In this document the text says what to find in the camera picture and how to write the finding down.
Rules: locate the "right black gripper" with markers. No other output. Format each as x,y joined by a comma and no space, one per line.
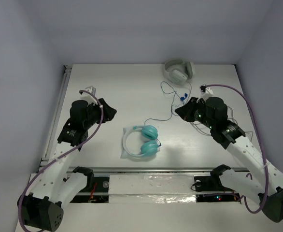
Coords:
186,111

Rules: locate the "left aluminium side rail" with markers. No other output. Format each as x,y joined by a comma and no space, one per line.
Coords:
55,119

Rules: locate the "aluminium mounting rail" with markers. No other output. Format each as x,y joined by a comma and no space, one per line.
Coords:
142,170

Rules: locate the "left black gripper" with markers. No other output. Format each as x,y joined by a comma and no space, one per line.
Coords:
100,112

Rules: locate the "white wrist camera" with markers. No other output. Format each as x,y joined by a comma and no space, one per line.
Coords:
206,92
88,95

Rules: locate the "teal cat-ear headphones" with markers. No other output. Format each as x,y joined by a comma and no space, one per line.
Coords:
140,142

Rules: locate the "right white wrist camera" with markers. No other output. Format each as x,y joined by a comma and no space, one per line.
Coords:
206,92

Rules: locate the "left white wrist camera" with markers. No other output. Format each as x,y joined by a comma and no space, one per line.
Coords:
88,95

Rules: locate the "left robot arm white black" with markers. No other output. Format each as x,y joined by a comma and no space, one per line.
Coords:
42,203

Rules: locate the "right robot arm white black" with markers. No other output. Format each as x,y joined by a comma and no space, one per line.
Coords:
266,187

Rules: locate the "white foam cover panel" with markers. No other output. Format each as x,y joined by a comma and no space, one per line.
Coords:
151,188

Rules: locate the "grey white headphones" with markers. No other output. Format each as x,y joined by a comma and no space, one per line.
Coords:
179,71

